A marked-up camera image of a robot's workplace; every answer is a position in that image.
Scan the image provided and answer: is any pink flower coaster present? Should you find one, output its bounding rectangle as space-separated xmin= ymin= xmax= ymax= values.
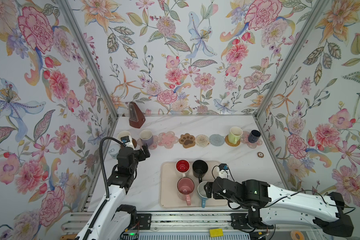
xmin=137 ymin=135 xmax=159 ymax=150
xmin=241 ymin=131 xmax=263 ymax=149
xmin=158 ymin=131 xmax=179 ymax=149

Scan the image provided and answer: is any purple mug white inside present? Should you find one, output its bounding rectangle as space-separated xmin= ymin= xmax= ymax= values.
xmin=140 ymin=130 xmax=154 ymax=147

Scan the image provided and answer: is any blue mug white inside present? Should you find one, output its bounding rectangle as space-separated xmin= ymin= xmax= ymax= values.
xmin=197 ymin=181 xmax=209 ymax=208

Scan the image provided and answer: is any cream mug pink handle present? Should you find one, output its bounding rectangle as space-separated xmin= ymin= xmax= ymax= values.
xmin=117 ymin=131 xmax=131 ymax=141

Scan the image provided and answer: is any black mug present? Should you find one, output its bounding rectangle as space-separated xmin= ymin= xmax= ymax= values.
xmin=192 ymin=160 xmax=209 ymax=183

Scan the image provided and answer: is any red mug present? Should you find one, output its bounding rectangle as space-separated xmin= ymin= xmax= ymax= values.
xmin=175 ymin=160 xmax=191 ymax=178

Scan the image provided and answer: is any woven rattan round coaster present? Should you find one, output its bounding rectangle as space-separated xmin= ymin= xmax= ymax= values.
xmin=225 ymin=136 xmax=241 ymax=147

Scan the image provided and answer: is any grey-blue woven round coaster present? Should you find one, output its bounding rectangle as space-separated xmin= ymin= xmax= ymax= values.
xmin=209 ymin=134 xmax=225 ymax=147

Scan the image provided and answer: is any white multicolour zigzag coaster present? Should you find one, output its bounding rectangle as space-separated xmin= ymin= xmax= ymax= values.
xmin=195 ymin=135 xmax=210 ymax=148

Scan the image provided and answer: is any light green mug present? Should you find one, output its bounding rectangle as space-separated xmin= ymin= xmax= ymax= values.
xmin=228 ymin=127 xmax=243 ymax=144

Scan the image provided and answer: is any small dark navy mug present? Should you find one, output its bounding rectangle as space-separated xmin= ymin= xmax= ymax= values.
xmin=248 ymin=130 xmax=261 ymax=144

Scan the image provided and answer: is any brown round cork coaster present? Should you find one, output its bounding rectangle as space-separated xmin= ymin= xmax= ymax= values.
xmin=132 ymin=139 xmax=137 ymax=148

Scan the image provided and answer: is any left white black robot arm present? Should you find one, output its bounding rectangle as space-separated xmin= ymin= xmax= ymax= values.
xmin=76 ymin=145 xmax=151 ymax=240

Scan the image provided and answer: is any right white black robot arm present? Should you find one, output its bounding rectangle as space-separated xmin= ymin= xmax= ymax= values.
xmin=204 ymin=177 xmax=354 ymax=238

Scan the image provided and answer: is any brown paw print coaster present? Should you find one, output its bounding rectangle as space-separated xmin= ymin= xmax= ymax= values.
xmin=179 ymin=133 xmax=196 ymax=149

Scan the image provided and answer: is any small tin can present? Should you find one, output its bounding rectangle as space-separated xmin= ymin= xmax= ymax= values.
xmin=108 ymin=145 xmax=121 ymax=159

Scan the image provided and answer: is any brown wooden metronome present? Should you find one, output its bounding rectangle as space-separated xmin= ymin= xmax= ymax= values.
xmin=129 ymin=102 xmax=146 ymax=129

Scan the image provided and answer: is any beige serving tray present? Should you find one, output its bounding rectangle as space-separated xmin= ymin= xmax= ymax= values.
xmin=160 ymin=161 xmax=227 ymax=209

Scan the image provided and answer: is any yellow sticky label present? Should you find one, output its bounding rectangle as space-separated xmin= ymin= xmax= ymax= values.
xmin=209 ymin=229 xmax=224 ymax=238

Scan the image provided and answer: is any tape roll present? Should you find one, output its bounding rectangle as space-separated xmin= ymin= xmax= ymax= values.
xmin=290 ymin=230 xmax=305 ymax=240

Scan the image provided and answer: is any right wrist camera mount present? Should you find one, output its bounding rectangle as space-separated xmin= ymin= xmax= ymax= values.
xmin=218 ymin=164 xmax=230 ymax=179

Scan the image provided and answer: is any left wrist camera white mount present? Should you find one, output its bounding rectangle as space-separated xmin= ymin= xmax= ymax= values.
xmin=121 ymin=135 xmax=135 ymax=149

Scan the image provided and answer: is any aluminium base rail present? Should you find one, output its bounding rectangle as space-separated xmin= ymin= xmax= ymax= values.
xmin=60 ymin=211 xmax=323 ymax=240

